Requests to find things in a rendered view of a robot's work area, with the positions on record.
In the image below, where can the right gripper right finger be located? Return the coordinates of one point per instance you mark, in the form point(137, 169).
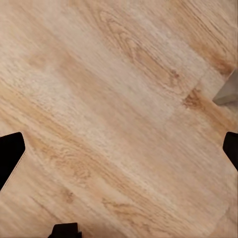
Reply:
point(230, 147)

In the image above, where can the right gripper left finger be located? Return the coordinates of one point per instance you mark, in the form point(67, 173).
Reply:
point(12, 148)

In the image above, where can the coffee table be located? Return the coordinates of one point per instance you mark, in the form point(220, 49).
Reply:
point(229, 91)

